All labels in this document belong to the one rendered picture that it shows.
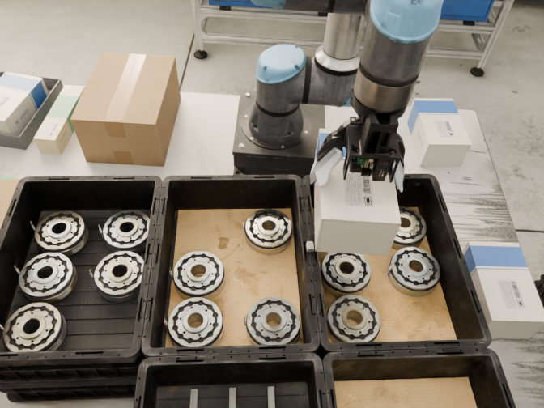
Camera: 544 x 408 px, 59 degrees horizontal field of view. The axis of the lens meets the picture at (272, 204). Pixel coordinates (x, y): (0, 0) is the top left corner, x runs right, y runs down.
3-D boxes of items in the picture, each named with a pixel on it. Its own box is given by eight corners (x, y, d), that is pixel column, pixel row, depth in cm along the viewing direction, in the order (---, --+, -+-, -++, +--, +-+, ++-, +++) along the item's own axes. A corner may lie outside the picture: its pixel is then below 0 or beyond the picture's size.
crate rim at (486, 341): (300, 181, 107) (301, 174, 105) (431, 180, 109) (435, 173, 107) (320, 357, 82) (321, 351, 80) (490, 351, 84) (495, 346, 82)
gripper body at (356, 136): (340, 182, 70) (354, 120, 60) (337, 141, 75) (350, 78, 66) (393, 185, 70) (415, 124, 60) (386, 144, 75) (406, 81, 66)
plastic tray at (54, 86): (6, 83, 156) (0, 70, 152) (65, 91, 155) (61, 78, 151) (-40, 140, 139) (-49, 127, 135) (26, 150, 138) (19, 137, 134)
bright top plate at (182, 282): (174, 253, 100) (173, 252, 99) (223, 250, 101) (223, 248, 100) (172, 297, 94) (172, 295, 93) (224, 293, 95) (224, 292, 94)
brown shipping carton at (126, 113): (112, 95, 155) (100, 51, 142) (180, 99, 155) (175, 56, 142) (86, 162, 136) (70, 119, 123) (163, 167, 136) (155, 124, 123)
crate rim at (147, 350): (164, 182, 105) (163, 175, 103) (300, 181, 107) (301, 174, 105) (142, 362, 80) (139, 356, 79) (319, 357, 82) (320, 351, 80)
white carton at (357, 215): (313, 163, 92) (319, 128, 85) (376, 167, 92) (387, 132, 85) (315, 251, 79) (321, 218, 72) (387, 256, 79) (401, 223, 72)
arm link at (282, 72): (257, 80, 129) (258, 36, 118) (306, 84, 129) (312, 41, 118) (252, 111, 122) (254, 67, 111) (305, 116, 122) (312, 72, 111)
